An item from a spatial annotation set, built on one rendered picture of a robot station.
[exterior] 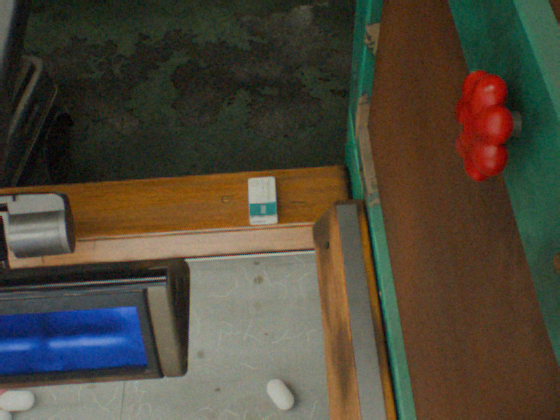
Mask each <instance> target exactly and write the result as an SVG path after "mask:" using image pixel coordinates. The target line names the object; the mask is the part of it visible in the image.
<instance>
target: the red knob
mask: <svg viewBox="0 0 560 420"><path fill-rule="evenodd" d="M461 90H462V98H461V99H460V100H459V101H457V103H456V106H455V108H454V117H455V118H456V120H457V123H458V124H459V133H458V135H457V139H456V140H455V147H456V150H457V152H458V154H459V155H460V156H461V157H462V158H463V168H464V170H465V172H466V174H467V176H469V178H471V179H472V180H474V181H477V182H483V181H485V180H488V179H489V178H490V177H491V176H495V175H498V174H499V173H500V172H501V171H502V170H503V169H504V168H506V166H507V161H508V152H507V146H506V143H505V141H506V140H507V138H518V137H519V135H520V134H521V130H522V118H521V115H520V113H519V112H518V111H508V109H507V108H505V104H506V100H507V96H508V89H507V86H506V85H505V82H504V81H503V80H502V79H501V77H499V76H497V75H493V74H488V73H487V72H485V71H482V70H476V71H473V72H470V74H469V75H468V76H467V77H466V78H464V80H463V83H462V89H461Z"/></svg>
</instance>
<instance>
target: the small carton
mask: <svg viewBox="0 0 560 420"><path fill-rule="evenodd" d="M248 192H249V217H250V223H251V225H255V224H268V223H277V222H278V220H277V206H276V191H275V178H274V177H256V178H248Z"/></svg>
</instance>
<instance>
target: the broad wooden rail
mask: <svg viewBox="0 0 560 420"><path fill-rule="evenodd" d="M256 177H274V178H275V191H276V206H277V220H278V222H277V223H268V224H255V225H251V223H250V217H249V192H248V178H256ZM24 191H28V192H54V191H56V192H63V193H65V194H67V195H68V197H69V199H70V203H71V211H72V214H73V219H74V224H75V232H76V246H75V251H74V253H71V254H63V255H54V256H46V257H37V258H28V259H17V258H16V257H15V255H14V253H13V251H10V250H9V246H8V250H9V256H8V257H9V264H10V268H11V270H14V269H27V268H40V267H53V266H79V265H93V264H106V263H119V262H132V261H140V262H148V261H161V260H168V259H203V258H216V257H230V256H243V255H256V254H269V253H282V252H296V251H314V246H313V237H312V226H313V225H314V223H315V222H317V221H318V220H319V217H320V216H321V215H322V214H324V213H325V211H326V209H327V208H328V207H330V205H331V204H332V203H333V202H334V201H336V200H348V199H352V195H351V188H350V182H349V170H348V168H347V166H346V165H343V166H330V167H317V168H304V169H290V170H265V171H252V172H238V173H225V174H212V175H200V176H186V177H160V178H147V179H134V180H121V181H108V182H95V183H82V184H55V185H43V186H30V187H16V188H3V189H0V194H5V193H16V192H24Z"/></svg>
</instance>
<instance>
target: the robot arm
mask: <svg viewBox="0 0 560 420"><path fill-rule="evenodd" d="M31 5H32V0H0V183H1V179H2V177H3V175H4V170H5V166H6V161H7V158H8V149H9V145H10V144H9V143H7V141H8V133H9V129H10V124H11V120H12V113H13V108H12V101H13V96H14V91H15V82H16V77H17V73H18V68H19V64H20V60H21V56H22V47H23V43H24V38H25V35H26V30H27V26H28V21H29V13H30V9H31ZM0 203H8V204H0V271H1V270H11V268H10V264H9V257H8V256H9V250H10V251H13V253H14V255H15V257H16V258H17V259H28V258H37V257H46V256H54V255H63V254H71V253H74V251H75V246H76V232H75V224H74V219H73V214H72V211H71V203H70V199H69V197H68V195H67V194H65V193H63V192H56V191H54V192H28V191H24V192H16V193H5V194H0ZM8 246H9V250H8Z"/></svg>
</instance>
